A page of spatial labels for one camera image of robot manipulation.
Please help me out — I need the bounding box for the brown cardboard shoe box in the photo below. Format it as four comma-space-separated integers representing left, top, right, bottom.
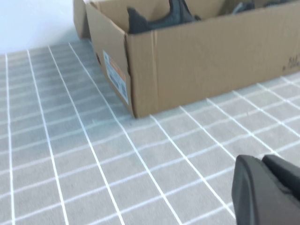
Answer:
73, 0, 300, 119

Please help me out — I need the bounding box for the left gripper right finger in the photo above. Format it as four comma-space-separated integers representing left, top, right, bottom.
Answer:
262, 154, 300, 204

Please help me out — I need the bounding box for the black knit sneaker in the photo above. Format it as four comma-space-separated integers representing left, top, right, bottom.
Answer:
231, 0, 290, 14

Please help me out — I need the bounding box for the black sneaker with white tongue label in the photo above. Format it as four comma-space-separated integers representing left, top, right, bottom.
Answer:
127, 0, 203, 34

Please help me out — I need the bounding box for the grey white-checked tablecloth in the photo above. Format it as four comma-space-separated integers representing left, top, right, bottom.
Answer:
0, 42, 300, 225

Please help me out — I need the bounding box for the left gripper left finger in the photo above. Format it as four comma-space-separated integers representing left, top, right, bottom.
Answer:
231, 154, 300, 225

